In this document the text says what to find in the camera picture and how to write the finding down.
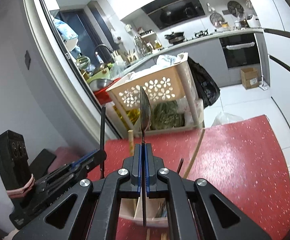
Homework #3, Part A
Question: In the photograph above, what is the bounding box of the cardboard box on floor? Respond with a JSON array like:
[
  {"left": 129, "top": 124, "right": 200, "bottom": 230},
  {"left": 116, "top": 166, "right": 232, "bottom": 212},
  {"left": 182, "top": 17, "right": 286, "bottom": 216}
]
[{"left": 240, "top": 67, "right": 259, "bottom": 89}]

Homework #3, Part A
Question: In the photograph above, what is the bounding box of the black built-in oven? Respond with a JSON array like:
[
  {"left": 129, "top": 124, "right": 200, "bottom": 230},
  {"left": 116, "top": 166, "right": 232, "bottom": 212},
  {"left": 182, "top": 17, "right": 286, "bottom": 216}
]
[{"left": 219, "top": 33, "right": 260, "bottom": 68}]

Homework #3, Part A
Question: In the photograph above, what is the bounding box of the beige utensil holder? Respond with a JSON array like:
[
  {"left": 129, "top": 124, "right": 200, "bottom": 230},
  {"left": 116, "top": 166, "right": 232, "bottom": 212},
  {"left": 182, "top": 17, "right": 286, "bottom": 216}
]
[{"left": 118, "top": 197, "right": 170, "bottom": 228}]

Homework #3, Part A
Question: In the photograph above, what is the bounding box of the black camera box with band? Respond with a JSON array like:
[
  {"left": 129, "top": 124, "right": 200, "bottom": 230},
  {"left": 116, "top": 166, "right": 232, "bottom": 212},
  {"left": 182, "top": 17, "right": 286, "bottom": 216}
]
[{"left": 0, "top": 130, "right": 35, "bottom": 199}]

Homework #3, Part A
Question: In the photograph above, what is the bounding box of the black range hood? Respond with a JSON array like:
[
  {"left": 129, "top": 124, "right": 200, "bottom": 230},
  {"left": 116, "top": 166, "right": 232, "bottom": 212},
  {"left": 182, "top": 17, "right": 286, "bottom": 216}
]
[{"left": 141, "top": 0, "right": 205, "bottom": 29}]

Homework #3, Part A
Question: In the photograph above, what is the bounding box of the beige flower-pattern storage rack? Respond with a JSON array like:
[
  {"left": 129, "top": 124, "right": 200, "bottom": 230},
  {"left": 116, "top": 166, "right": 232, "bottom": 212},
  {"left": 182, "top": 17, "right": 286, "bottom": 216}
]
[{"left": 107, "top": 53, "right": 204, "bottom": 137}]

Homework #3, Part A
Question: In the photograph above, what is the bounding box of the green vegetables bag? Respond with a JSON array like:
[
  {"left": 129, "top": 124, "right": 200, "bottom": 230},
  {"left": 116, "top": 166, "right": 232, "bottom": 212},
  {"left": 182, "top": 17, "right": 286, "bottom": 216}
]
[{"left": 150, "top": 101, "right": 185, "bottom": 130}]

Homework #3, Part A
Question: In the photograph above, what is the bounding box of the kitchen sink faucet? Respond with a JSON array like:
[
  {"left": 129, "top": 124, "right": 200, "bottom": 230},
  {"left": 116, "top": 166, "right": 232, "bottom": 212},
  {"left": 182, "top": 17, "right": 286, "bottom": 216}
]
[{"left": 94, "top": 43, "right": 114, "bottom": 63}]

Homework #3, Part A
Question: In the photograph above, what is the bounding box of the black wok on stove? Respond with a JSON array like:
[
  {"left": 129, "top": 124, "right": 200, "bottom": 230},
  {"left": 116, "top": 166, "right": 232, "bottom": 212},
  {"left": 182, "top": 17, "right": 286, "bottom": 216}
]
[{"left": 165, "top": 32, "right": 185, "bottom": 44}]

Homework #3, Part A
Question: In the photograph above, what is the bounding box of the dark brown plastic spoon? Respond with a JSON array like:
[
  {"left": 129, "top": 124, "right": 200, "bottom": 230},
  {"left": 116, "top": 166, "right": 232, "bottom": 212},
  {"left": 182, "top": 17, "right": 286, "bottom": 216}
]
[{"left": 139, "top": 86, "right": 151, "bottom": 227}]

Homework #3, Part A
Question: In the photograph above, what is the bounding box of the black garbage bag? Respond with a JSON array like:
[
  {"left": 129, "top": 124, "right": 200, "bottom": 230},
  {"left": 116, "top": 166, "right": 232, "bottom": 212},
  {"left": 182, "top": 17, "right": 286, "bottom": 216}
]
[{"left": 187, "top": 57, "right": 220, "bottom": 108}]

